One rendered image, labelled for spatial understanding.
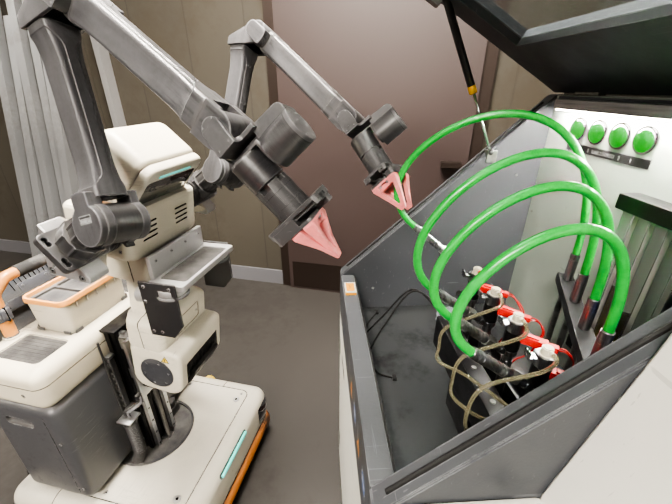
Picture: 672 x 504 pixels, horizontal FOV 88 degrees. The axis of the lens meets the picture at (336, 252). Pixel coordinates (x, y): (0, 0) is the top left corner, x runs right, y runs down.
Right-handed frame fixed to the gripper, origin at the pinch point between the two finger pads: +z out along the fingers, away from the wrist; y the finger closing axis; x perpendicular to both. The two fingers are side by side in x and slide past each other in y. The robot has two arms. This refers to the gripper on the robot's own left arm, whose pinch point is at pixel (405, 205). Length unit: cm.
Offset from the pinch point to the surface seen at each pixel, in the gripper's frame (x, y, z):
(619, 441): -16, -26, 43
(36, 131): 186, -2, -199
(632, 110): -40.6, 14.0, 9.2
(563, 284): -14.3, 12.5, 31.1
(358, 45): 15, 106, -121
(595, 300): -19.5, -3.5, 33.3
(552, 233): -23.1, -23.3, 20.7
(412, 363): 24.2, 6.3, 32.1
